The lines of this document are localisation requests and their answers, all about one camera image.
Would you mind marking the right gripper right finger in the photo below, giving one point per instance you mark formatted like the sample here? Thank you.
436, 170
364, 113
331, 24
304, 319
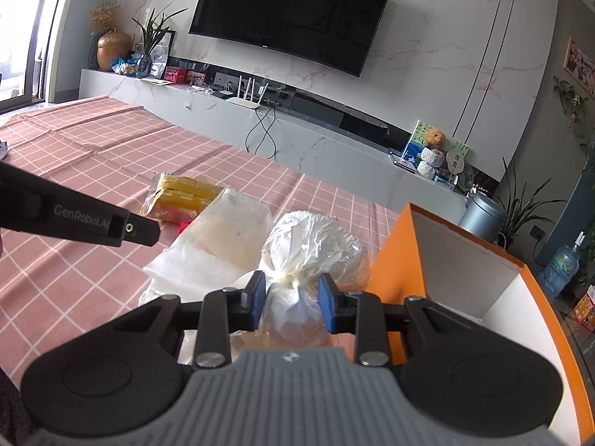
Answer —
358, 313

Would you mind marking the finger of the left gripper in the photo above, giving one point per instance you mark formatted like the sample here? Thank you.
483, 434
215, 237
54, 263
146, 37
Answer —
141, 230

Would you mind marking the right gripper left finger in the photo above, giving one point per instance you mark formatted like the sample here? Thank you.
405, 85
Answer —
224, 312

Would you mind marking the yellow snack packet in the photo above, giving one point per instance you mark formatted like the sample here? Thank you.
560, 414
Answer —
176, 198

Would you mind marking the clear plastic pouch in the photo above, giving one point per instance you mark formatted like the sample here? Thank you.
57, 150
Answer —
221, 245

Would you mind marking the white plastic bag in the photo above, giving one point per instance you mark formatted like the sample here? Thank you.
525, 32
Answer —
300, 247

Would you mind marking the orange crochet fruit toy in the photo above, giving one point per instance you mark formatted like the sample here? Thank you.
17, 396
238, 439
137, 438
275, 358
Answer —
183, 226

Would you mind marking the orange storage box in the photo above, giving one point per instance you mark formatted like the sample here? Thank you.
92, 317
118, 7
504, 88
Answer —
419, 253

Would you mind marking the pink checked tablecloth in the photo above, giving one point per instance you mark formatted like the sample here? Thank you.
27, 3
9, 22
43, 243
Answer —
55, 290

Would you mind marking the grey metal trash bin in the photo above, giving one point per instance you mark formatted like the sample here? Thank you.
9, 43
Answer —
483, 217

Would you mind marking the red box on console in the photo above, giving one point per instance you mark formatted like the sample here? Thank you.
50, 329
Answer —
175, 75

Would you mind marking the blue picture book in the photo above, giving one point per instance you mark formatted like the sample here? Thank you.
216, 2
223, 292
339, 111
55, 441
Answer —
416, 142

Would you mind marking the white wifi router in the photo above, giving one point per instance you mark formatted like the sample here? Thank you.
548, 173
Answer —
247, 96

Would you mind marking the white tissue rolls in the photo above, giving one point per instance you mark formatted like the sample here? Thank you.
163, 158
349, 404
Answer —
430, 160

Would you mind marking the white marble tv console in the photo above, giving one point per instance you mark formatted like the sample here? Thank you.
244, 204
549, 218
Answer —
301, 145

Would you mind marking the white round fan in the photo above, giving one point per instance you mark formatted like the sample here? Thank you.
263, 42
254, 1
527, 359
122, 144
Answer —
455, 163

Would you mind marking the bronze round vase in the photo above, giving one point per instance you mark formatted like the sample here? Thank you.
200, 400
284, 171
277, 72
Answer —
113, 44

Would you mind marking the brown teddy bear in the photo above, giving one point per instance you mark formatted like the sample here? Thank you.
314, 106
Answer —
434, 139

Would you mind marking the tall floor plant right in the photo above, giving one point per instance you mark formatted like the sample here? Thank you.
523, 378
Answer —
520, 207

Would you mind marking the dried flower bunch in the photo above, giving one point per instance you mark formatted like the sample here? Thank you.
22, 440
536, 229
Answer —
104, 17

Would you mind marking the blue water jug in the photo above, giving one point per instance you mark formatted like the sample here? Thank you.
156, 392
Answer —
561, 268

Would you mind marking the green potted plant left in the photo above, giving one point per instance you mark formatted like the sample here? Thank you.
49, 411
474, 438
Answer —
152, 32

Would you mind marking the hanging ivy plant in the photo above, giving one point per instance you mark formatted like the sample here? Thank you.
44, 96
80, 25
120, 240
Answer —
574, 107

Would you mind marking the black wall television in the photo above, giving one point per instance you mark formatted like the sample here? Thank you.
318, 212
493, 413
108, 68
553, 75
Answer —
334, 33

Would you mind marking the framed wall picture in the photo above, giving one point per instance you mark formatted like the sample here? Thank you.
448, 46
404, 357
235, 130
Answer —
580, 66

